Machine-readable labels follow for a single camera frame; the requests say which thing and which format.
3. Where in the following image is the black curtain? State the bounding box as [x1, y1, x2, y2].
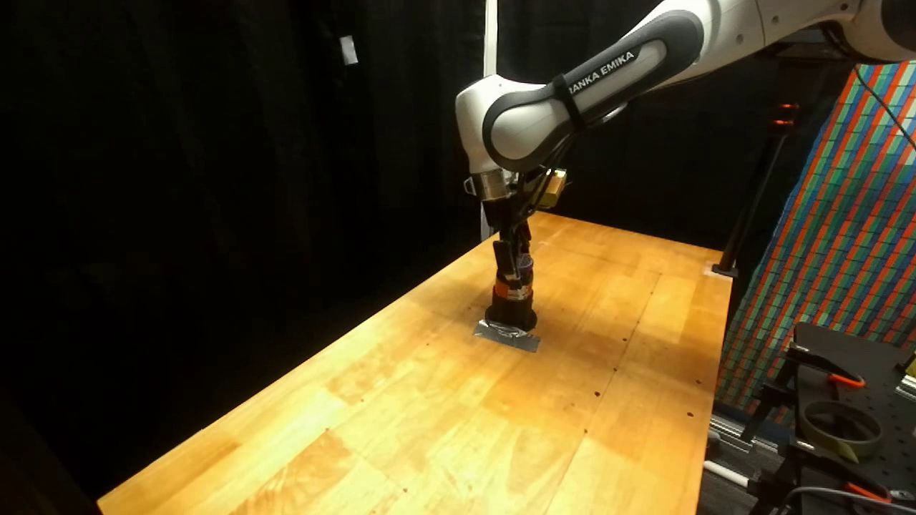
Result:
[0, 0, 863, 504]

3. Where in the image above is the olive tape roll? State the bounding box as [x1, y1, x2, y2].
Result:
[800, 394, 887, 457]

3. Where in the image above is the white vertical pole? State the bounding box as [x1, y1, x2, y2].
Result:
[478, 0, 502, 85]

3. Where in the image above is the colourful checkered panel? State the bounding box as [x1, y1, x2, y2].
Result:
[717, 59, 916, 414]

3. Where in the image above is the black cylinder with metal bracket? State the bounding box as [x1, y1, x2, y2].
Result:
[482, 274, 541, 334]

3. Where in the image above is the black cable on panel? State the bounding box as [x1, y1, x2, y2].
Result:
[851, 59, 916, 152]

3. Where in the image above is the aluminium frame rail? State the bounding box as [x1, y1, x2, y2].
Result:
[702, 404, 795, 515]

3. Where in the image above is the black stand pole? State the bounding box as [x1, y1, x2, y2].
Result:
[709, 94, 804, 281]

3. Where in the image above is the orange clamp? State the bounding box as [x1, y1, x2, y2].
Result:
[843, 479, 894, 504]
[824, 370, 871, 394]

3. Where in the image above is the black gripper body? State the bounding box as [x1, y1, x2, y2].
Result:
[488, 195, 539, 248]

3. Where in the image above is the black perforated plate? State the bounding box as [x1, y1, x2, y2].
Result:
[787, 321, 916, 483]

